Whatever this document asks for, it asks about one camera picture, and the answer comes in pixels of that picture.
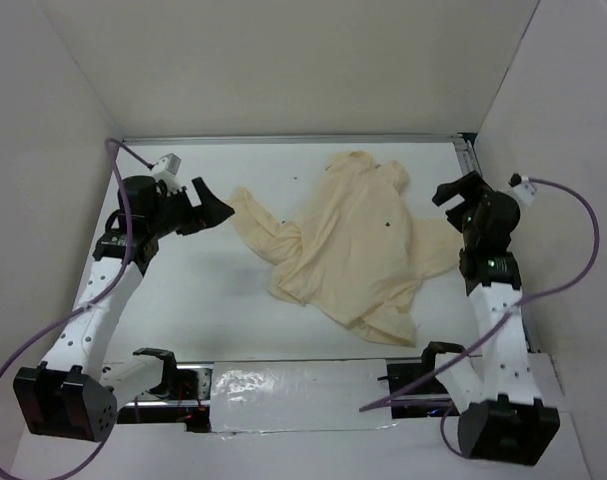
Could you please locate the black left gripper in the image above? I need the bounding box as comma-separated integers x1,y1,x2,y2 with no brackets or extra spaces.
147,177,234,239

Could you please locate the cream yellow jacket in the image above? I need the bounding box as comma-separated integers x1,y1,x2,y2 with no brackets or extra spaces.
229,151,463,347

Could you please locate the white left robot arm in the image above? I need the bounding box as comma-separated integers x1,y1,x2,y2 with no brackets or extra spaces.
13,175,234,442

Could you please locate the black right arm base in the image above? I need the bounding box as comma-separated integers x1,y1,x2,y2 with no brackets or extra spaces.
375,359,464,419

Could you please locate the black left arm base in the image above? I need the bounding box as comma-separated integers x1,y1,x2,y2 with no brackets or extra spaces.
117,363,214,433

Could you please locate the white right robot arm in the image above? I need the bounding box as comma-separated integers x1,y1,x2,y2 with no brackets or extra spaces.
419,172,560,466

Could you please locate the white taped front board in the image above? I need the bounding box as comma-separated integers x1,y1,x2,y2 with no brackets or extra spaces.
210,359,395,433

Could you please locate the aluminium frame rail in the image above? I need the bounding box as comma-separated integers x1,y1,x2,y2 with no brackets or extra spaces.
120,131,542,354

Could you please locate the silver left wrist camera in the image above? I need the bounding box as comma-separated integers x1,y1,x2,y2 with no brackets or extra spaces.
150,153,182,191

